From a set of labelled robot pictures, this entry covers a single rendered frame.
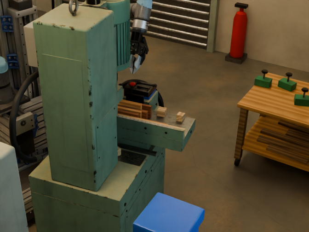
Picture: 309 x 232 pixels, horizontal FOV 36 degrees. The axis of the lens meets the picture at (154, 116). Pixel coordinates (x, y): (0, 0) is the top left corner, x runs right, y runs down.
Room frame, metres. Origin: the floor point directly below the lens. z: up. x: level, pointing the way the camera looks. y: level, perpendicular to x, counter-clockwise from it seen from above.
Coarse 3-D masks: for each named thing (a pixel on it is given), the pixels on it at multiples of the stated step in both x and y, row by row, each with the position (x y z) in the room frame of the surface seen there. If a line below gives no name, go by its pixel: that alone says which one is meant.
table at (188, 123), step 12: (156, 108) 2.09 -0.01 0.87; (156, 120) 1.93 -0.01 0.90; (168, 120) 1.93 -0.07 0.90; (192, 120) 1.93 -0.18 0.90; (120, 132) 1.86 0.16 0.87; (132, 132) 1.84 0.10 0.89; (192, 132) 1.91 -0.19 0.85; (156, 144) 1.80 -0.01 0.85; (168, 144) 1.78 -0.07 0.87; (180, 144) 1.76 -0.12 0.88
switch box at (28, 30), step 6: (30, 24) 1.65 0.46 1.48; (24, 30) 1.63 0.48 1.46; (30, 30) 1.62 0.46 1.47; (30, 36) 1.62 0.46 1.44; (30, 42) 1.62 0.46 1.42; (30, 48) 1.62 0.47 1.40; (30, 54) 1.62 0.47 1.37; (30, 60) 1.63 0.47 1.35; (36, 60) 1.62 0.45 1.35; (36, 66) 1.62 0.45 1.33
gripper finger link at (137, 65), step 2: (138, 56) 2.08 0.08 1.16; (136, 58) 2.09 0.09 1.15; (138, 58) 2.08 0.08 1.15; (140, 58) 2.09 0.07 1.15; (136, 60) 2.06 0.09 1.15; (138, 60) 2.08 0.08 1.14; (140, 60) 2.08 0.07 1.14; (136, 62) 2.06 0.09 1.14; (138, 62) 2.08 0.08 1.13; (134, 64) 2.04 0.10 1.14; (136, 64) 2.06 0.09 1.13; (138, 64) 2.07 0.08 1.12; (136, 66) 2.06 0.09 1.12; (138, 66) 2.07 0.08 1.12; (134, 68) 2.07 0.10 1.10; (136, 68) 2.06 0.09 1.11; (138, 68) 2.07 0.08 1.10; (134, 70) 2.07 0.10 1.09; (136, 70) 2.06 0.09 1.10; (134, 72) 2.06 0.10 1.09
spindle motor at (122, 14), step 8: (104, 0) 1.87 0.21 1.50; (112, 0) 1.87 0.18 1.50; (120, 0) 1.87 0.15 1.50; (128, 0) 1.90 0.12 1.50; (112, 8) 1.84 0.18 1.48; (120, 8) 1.85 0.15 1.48; (128, 8) 1.89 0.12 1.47; (120, 16) 1.85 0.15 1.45; (128, 16) 1.89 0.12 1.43; (120, 24) 1.85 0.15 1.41; (128, 24) 1.91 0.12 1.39; (120, 32) 1.85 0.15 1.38; (128, 32) 1.91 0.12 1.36; (120, 40) 1.85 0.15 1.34; (128, 40) 1.89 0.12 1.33; (120, 48) 1.85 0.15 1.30; (128, 48) 1.89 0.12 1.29; (120, 56) 1.85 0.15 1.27; (128, 56) 1.89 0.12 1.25; (120, 64) 1.85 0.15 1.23; (128, 64) 1.89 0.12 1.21
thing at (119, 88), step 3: (117, 87) 1.94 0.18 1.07; (120, 87) 1.94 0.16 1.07; (117, 90) 1.91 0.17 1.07; (120, 90) 1.93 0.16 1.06; (117, 93) 1.90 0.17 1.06; (120, 93) 1.93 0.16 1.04; (117, 96) 1.90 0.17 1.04; (120, 96) 1.93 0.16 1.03; (117, 99) 1.90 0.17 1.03; (120, 99) 1.93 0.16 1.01
